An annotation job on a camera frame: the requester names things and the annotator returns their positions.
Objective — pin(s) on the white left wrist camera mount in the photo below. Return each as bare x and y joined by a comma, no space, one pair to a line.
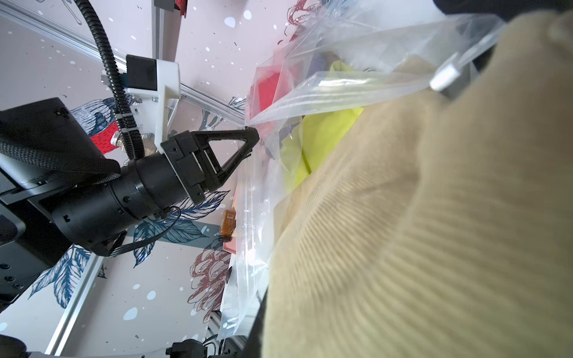
145,97

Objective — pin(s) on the beige knitted garment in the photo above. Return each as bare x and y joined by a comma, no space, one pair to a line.
437,227

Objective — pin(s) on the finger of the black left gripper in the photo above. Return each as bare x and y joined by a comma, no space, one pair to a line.
220,153

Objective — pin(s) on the neon yellow garment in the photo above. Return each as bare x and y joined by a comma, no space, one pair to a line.
318,116

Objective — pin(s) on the red folded garment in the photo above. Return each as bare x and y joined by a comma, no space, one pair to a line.
270,84

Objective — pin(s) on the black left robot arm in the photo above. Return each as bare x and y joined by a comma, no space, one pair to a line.
58,189

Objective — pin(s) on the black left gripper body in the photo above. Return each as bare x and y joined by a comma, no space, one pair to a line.
97,217

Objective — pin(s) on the clear plastic vacuum bag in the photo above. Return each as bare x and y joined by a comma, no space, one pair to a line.
347,56

